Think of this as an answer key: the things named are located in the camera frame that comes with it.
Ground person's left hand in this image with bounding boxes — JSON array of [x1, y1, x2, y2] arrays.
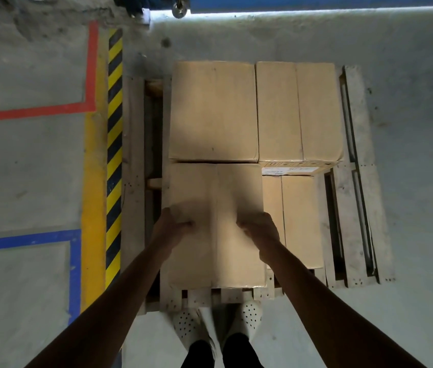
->
[[150, 207, 197, 258]]

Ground white perforated right shoe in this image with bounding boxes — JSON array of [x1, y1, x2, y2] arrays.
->
[[225, 300, 264, 342]]

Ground person's left forearm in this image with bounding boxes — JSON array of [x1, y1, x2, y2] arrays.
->
[[24, 241, 172, 368]]

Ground yellow black hazard tape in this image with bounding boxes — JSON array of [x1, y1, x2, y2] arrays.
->
[[104, 28, 125, 291]]

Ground white perforated shoe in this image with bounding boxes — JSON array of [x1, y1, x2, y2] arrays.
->
[[225, 300, 264, 342], [172, 307, 218, 352]]

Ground black trousers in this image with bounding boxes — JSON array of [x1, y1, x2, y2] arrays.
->
[[180, 332, 266, 368]]

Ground person's right hand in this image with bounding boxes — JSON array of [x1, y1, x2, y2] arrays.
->
[[236, 212, 282, 262]]

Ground cardboard box white label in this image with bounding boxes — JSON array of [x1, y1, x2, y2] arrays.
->
[[167, 60, 260, 164]]

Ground cardboard box taped seam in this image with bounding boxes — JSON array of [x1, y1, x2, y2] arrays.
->
[[261, 174, 326, 270], [255, 60, 345, 177]]

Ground person's right forearm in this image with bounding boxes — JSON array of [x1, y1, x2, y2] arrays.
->
[[261, 245, 428, 368]]

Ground wooden pallet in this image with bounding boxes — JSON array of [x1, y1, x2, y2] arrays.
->
[[119, 64, 396, 315]]

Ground blue roller shutter door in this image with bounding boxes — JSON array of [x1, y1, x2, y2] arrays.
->
[[188, 0, 433, 15]]

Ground cardboard box black print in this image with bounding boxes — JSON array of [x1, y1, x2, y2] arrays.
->
[[165, 162, 268, 291]]

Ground blue floor tape line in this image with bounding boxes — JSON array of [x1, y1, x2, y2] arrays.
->
[[0, 228, 83, 327]]

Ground white perforated left shoe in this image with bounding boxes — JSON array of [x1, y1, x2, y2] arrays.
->
[[172, 307, 218, 352]]

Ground red floor tape line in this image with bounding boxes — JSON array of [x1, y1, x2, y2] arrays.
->
[[0, 21, 100, 124]]

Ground blue shutter guide rail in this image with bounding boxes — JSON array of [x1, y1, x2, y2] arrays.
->
[[114, 0, 153, 26]]

